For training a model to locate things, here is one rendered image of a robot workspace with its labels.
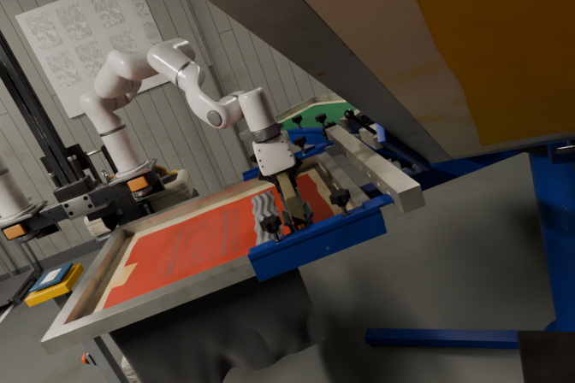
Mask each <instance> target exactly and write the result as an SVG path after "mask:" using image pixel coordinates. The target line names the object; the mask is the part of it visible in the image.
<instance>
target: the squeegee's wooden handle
mask: <svg viewBox="0 0 575 383"><path fill-rule="evenodd" d="M276 176H277V179H278V181H279V184H280V187H281V189H282V194H283V196H284V199H285V202H286V204H287V207H288V210H289V213H290V215H291V217H292V219H293V223H294V225H295V226H298V225H300V224H303V223H306V219H305V215H304V213H303V210H302V208H301V206H300V203H299V199H298V197H297V195H296V193H295V190H294V188H293V185H292V183H291V181H290V179H289V177H288V173H287V171H286V170H283V171H281V172H279V173H276Z"/></svg>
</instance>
